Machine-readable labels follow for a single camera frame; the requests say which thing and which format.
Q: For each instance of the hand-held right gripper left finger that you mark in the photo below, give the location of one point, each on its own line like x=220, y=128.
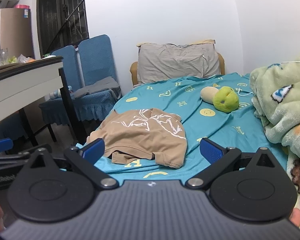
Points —
x=93, y=150

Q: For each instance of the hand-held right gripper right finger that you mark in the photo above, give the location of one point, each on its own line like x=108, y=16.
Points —
x=210, y=151

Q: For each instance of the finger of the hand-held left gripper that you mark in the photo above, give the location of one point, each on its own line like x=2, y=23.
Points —
x=0, y=145

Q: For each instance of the tan printed t-shirt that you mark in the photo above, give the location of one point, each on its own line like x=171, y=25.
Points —
x=145, y=140

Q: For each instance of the person's right hand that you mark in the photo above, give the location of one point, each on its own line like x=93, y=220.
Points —
x=295, y=217

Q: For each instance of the blue covered chair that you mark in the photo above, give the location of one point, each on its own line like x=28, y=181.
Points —
x=97, y=60
x=7, y=127
x=65, y=65

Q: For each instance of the teal printed bed sheet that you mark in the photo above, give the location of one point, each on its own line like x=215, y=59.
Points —
x=215, y=127

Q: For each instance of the green and cream plush toy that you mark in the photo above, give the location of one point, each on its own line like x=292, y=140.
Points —
x=225, y=100

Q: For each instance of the wooden table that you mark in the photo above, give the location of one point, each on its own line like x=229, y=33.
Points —
x=22, y=87

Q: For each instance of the grey folded cloth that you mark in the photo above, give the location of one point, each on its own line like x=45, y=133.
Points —
x=100, y=86

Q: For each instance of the small white and blue plush toy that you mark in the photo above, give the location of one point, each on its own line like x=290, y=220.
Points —
x=55, y=94

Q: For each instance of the green fleece blanket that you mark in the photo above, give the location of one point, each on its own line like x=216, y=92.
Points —
x=282, y=105

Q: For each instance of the clear drinking glass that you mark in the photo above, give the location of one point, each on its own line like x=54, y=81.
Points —
x=3, y=58

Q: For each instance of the clear plastic bag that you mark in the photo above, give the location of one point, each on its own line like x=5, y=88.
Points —
x=23, y=58

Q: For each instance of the grey pillow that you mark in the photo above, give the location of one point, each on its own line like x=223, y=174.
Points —
x=175, y=62

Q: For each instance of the beige pillow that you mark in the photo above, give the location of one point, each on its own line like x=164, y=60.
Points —
x=205, y=41

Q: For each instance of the beige refrigerator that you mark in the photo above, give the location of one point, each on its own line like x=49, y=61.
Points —
x=15, y=32

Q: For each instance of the dark door with metal grille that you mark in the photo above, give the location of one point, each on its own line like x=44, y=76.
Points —
x=50, y=17

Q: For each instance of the pink lid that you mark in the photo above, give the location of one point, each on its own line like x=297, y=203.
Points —
x=22, y=6

